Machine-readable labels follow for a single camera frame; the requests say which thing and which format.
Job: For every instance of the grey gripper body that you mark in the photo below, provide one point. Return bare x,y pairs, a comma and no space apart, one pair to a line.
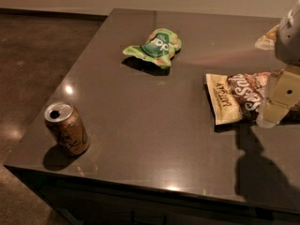
289,42

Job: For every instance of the translucent tan gripper finger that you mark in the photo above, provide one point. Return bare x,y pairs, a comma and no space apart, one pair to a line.
282,92

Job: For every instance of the green rice chip bag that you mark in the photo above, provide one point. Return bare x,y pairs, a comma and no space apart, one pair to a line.
159,49

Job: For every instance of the pale snack bag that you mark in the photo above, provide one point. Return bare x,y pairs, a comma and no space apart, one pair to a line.
268,40

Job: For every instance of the brown white chip bag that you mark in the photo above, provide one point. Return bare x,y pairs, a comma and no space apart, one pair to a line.
238,97

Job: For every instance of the brown soda can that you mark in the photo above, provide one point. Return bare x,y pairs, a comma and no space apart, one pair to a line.
65,124

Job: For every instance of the dark cabinet under counter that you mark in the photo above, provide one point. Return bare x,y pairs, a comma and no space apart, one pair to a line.
85,201

